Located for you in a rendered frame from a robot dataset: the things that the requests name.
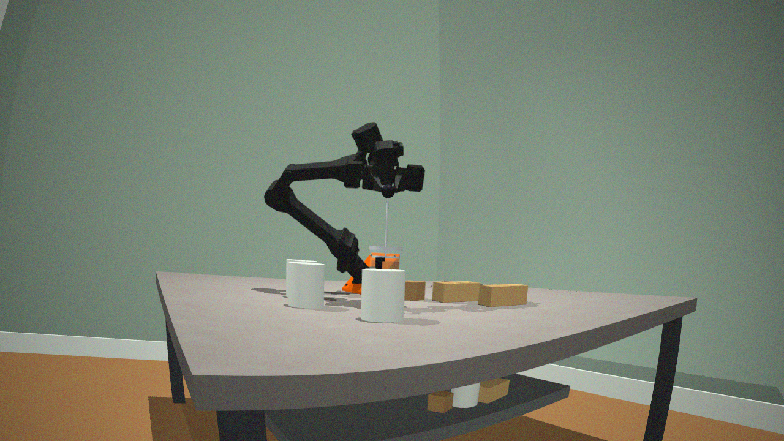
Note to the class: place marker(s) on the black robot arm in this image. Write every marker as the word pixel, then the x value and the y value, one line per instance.
pixel 342 243

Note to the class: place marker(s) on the dark grey lower shelf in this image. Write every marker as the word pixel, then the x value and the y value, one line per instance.
pixel 408 419

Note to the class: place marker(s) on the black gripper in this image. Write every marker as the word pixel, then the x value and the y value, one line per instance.
pixel 373 177

